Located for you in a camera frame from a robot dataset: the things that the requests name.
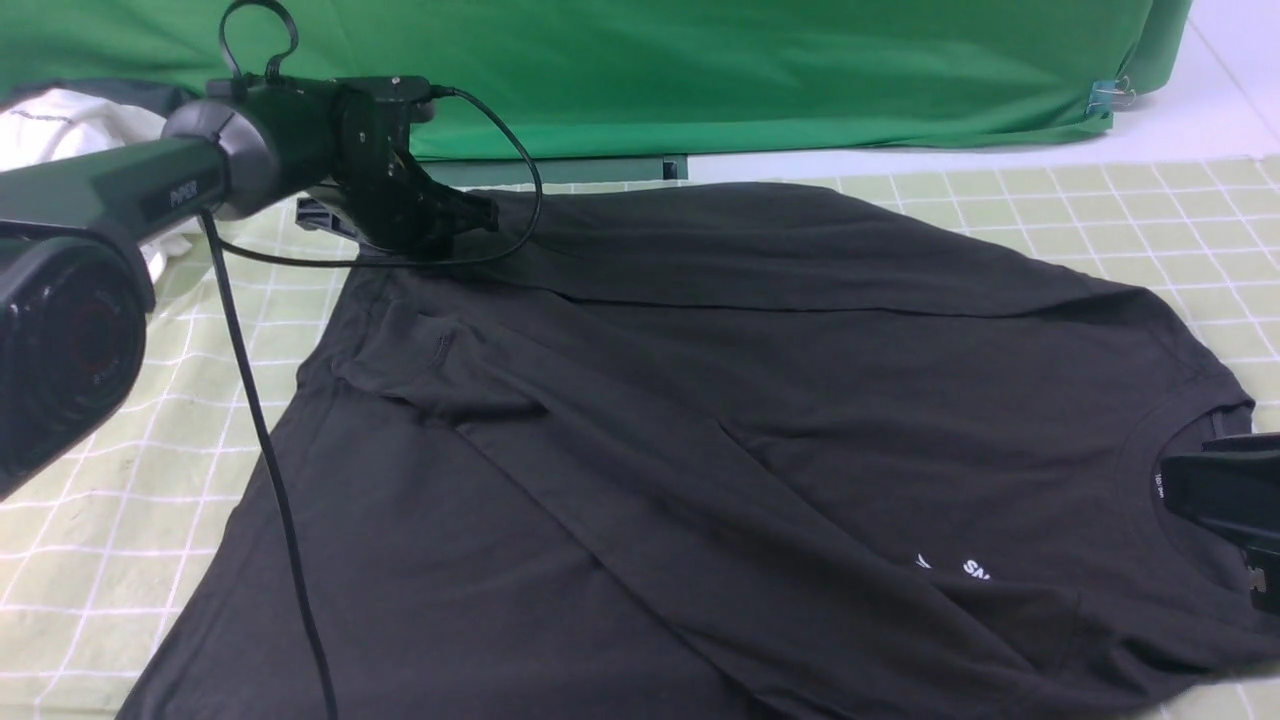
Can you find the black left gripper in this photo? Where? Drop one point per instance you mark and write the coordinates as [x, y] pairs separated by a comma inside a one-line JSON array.
[[385, 199]]

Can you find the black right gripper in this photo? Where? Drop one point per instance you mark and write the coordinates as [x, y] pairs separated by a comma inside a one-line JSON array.
[[1231, 487]]

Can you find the dark gray long-sleeved shirt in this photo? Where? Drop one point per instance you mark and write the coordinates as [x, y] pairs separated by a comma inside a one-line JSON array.
[[758, 451]]

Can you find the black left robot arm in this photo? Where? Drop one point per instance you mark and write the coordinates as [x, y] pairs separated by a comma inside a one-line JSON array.
[[75, 292]]

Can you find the crumpled white shirt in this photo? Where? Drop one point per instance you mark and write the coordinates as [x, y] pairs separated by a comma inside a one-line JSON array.
[[60, 124]]

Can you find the green backdrop cloth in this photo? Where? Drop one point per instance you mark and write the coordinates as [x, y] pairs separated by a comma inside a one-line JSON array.
[[587, 79]]

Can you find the teal binder clip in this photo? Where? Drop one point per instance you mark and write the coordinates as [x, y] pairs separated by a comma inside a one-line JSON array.
[[1108, 96]]

